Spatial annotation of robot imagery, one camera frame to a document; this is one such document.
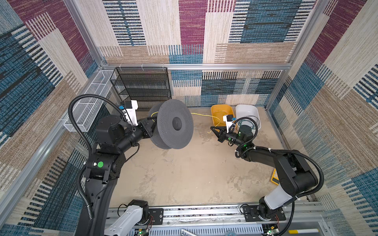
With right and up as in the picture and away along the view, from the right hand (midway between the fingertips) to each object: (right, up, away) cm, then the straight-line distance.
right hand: (211, 128), depth 85 cm
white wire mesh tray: (-78, +11, +11) cm, 80 cm away
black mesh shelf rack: (-42, +29, +24) cm, 56 cm away
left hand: (-24, +6, -28) cm, 37 cm away
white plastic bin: (+30, +12, +34) cm, 47 cm away
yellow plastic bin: (+9, +12, +30) cm, 34 cm away
